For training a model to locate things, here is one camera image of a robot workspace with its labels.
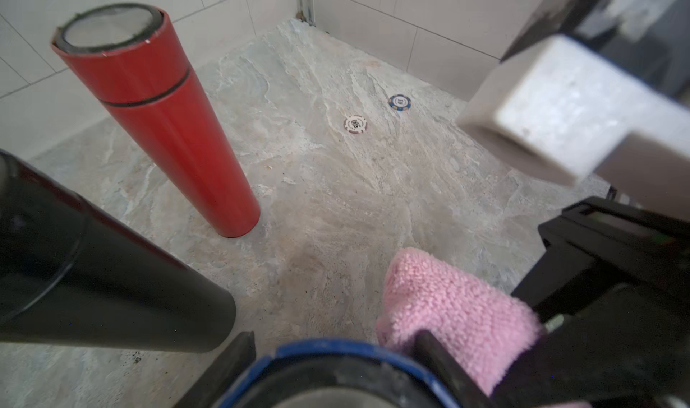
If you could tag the blue thermos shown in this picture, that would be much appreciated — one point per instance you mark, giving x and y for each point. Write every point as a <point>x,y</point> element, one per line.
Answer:
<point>336,364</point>

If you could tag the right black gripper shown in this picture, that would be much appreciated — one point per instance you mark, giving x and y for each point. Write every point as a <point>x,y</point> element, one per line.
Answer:
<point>619,277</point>

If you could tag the pink cloth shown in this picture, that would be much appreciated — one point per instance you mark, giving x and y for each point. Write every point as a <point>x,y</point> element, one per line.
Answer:
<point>483,328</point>

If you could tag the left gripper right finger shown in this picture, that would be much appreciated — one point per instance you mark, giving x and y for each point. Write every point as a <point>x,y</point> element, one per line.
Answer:
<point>430,352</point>

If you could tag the red thermos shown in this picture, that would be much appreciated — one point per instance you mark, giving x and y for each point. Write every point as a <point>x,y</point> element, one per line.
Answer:
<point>130,58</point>

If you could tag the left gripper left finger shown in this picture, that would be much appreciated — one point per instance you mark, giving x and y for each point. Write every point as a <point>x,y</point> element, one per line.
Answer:
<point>222,373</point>

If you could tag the black thermos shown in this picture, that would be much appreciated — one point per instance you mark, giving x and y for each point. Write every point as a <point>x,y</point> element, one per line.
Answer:
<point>73,275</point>

